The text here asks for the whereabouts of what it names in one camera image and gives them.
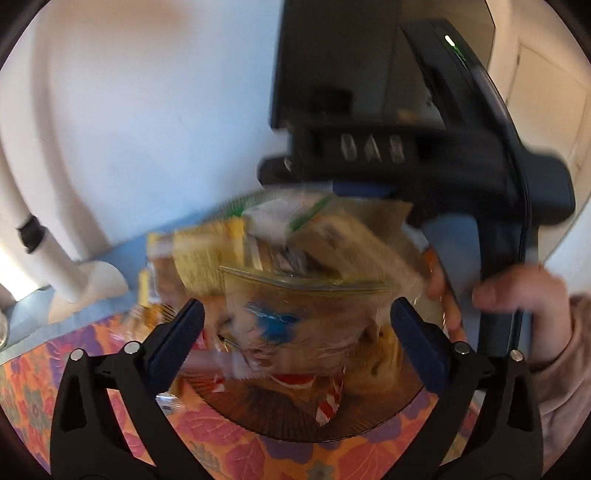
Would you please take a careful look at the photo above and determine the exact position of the brown bread packet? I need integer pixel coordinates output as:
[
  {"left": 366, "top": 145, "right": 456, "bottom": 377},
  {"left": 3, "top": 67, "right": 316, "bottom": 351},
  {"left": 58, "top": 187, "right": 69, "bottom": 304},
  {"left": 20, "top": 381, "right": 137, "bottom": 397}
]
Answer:
[{"left": 290, "top": 198, "right": 427, "bottom": 303}]

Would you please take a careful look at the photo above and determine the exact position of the yellow barcode cake packet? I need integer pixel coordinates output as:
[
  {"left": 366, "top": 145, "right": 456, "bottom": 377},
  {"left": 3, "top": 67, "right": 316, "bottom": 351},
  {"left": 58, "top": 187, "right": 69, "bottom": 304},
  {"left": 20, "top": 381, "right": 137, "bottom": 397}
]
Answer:
[{"left": 137, "top": 233, "right": 186, "bottom": 328}]

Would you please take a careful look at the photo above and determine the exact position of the green yellow snack packet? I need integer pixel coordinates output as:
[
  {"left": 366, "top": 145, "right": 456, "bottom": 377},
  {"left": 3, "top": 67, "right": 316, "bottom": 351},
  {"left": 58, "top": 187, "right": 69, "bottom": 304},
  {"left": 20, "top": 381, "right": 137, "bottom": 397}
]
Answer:
[{"left": 242, "top": 190, "right": 332, "bottom": 244}]

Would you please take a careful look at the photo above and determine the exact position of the red white bread packet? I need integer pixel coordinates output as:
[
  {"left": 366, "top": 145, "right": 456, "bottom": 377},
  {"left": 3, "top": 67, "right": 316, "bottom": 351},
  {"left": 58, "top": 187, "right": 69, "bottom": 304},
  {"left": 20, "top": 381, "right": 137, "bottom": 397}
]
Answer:
[{"left": 190, "top": 290, "right": 402, "bottom": 425}]

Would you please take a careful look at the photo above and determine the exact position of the yellow small snack packet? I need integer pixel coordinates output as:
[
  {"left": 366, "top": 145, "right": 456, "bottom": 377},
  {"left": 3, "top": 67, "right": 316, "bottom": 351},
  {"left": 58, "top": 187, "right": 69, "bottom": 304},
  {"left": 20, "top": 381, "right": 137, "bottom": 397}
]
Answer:
[{"left": 172, "top": 217, "right": 246, "bottom": 296}]

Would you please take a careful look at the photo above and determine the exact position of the pink sleeve forearm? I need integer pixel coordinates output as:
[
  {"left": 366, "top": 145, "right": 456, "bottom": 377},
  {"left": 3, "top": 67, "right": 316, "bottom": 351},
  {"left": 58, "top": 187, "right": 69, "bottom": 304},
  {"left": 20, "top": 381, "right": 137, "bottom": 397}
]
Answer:
[{"left": 533, "top": 295, "right": 590, "bottom": 474}]

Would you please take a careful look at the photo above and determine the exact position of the person's right hand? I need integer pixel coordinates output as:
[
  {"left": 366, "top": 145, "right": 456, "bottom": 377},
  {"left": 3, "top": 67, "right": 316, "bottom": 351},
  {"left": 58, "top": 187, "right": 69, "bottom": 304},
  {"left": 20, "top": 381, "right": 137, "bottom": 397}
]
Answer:
[{"left": 423, "top": 248, "right": 573, "bottom": 367}]

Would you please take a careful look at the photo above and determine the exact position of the floral orange tablecloth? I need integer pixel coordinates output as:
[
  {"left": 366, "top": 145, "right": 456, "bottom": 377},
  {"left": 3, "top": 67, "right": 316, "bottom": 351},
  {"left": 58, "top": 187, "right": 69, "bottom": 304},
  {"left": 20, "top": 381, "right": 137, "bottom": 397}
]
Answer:
[{"left": 0, "top": 317, "right": 486, "bottom": 480}]

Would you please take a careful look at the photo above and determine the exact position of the white floor lamp pole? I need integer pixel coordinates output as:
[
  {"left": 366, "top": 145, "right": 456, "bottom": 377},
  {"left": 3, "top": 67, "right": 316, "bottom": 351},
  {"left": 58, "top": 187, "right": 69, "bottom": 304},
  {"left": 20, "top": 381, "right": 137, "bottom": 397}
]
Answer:
[{"left": 0, "top": 138, "right": 130, "bottom": 324}]

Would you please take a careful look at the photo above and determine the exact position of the ribbed glass bowl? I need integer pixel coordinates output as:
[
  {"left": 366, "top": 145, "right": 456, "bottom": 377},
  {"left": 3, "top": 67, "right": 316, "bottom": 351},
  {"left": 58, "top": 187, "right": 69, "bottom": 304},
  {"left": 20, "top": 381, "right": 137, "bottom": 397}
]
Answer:
[{"left": 142, "top": 189, "right": 444, "bottom": 442}]

